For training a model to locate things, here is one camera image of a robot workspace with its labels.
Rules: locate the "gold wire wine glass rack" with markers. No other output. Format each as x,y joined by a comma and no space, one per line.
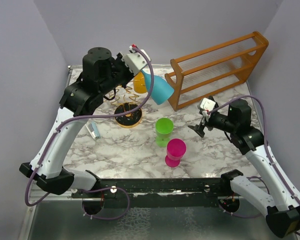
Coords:
125,100

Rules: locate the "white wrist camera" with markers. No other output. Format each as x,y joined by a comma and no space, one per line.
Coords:
205,106
134,60

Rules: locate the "black base frame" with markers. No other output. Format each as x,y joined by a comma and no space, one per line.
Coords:
118,193

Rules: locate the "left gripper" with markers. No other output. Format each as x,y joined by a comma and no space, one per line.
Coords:
119,60

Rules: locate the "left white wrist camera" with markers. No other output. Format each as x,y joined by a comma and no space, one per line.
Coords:
134,60

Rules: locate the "green plastic goblet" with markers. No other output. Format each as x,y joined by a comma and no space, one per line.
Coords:
164,128

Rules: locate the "wooden rack with clear rods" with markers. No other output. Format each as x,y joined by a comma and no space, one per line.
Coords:
215,69

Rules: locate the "light blue stapler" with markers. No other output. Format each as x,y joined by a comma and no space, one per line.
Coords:
93,130

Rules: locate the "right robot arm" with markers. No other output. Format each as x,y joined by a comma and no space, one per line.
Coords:
281,205

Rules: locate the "teal plastic goblet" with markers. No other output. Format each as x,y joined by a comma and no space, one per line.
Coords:
161,91

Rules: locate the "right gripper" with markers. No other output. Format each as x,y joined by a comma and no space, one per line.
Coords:
199,128

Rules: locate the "pink plastic goblet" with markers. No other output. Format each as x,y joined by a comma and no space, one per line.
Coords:
175,150

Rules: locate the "orange plastic goblet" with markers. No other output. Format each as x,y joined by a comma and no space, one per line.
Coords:
139,85

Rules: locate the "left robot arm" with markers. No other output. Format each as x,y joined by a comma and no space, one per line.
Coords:
101,74

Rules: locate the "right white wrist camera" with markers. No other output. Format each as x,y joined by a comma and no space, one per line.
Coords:
205,106

